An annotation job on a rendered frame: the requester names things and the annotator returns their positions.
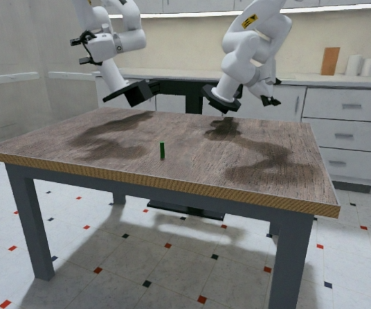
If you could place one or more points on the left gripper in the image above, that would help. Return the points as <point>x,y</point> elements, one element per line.
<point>263,91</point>

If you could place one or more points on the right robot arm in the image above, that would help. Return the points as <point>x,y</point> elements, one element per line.
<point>131,40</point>

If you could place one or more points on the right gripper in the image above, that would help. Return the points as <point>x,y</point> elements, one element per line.
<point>101,47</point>

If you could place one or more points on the green rectangular block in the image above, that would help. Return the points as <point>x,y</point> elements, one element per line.
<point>162,151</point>

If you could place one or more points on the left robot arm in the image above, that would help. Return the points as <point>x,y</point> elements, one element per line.
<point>241,45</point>

